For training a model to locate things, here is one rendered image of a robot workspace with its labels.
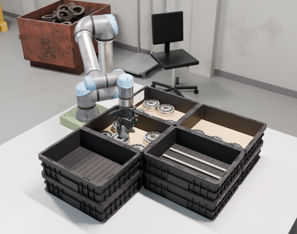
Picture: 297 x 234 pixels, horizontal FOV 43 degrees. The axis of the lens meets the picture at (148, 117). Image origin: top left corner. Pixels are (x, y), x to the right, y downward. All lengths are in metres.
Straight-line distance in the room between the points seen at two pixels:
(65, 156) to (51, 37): 2.91
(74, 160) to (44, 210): 0.28
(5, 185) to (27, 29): 3.09
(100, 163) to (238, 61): 3.03
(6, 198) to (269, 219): 1.27
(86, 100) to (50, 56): 2.58
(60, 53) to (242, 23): 2.15
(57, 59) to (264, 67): 2.45
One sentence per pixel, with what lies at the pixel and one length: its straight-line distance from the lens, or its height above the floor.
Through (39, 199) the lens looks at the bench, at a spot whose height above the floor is 0.70.
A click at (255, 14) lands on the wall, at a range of 4.44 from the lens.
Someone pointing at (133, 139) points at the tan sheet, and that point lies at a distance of 2.08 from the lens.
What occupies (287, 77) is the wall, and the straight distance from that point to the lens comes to 4.51.
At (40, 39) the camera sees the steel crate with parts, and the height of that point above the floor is 0.43.
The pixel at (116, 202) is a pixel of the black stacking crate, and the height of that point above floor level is 0.76.
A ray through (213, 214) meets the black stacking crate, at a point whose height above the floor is 0.74.
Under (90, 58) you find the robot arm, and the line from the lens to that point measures 1.99.
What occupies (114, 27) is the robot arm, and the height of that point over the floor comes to 1.34.
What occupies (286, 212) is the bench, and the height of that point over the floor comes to 0.70.
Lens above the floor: 2.01
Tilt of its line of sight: 31 degrees down
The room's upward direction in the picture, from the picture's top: straight up
